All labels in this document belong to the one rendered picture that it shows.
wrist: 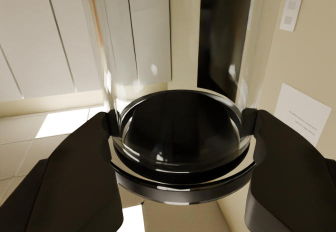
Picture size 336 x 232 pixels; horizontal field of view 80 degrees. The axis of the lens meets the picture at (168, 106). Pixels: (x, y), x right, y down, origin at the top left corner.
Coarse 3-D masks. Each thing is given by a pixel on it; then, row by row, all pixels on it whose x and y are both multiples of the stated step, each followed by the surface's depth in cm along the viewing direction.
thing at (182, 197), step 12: (252, 168) 10; (120, 180) 10; (240, 180) 10; (144, 192) 10; (156, 192) 10; (168, 192) 9; (180, 192) 9; (192, 192) 9; (204, 192) 9; (216, 192) 10; (228, 192) 10
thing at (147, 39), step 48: (96, 0) 7; (144, 0) 6; (192, 0) 6; (240, 0) 6; (96, 48) 9; (144, 48) 7; (192, 48) 7; (240, 48) 7; (144, 96) 8; (192, 96) 8; (240, 96) 8; (144, 144) 9; (192, 144) 9; (240, 144) 10
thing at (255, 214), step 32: (256, 128) 11; (288, 128) 10; (256, 160) 10; (288, 160) 8; (320, 160) 8; (256, 192) 7; (288, 192) 6; (320, 192) 6; (256, 224) 7; (288, 224) 6; (320, 224) 6
